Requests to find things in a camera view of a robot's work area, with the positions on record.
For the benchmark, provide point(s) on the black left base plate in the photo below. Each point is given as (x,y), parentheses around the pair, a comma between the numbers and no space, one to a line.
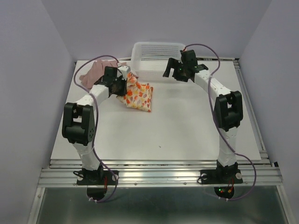
(99,188)

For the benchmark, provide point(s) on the pink skirt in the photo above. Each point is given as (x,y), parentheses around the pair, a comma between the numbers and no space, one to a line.
(101,73)

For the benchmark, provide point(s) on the white plastic basket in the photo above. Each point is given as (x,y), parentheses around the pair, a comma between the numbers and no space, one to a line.
(151,58)

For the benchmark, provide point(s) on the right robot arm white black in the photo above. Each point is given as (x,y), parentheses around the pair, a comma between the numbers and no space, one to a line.
(227,114)

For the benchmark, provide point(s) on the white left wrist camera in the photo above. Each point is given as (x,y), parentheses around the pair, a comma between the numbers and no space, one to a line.
(123,71)

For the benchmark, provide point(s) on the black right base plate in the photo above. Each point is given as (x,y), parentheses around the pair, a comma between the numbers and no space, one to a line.
(224,183)

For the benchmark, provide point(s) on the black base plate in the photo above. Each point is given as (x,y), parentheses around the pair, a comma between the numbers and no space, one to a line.
(224,183)
(99,188)

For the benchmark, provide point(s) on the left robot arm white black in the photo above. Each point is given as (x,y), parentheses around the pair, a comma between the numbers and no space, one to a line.
(79,124)

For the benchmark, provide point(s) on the orange floral skirt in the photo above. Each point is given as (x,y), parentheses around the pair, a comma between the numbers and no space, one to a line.
(139,96)

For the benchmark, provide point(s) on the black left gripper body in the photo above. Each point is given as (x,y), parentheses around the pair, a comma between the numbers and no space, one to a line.
(120,86)

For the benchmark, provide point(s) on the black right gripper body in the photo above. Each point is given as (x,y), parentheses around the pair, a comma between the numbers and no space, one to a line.
(179,73)

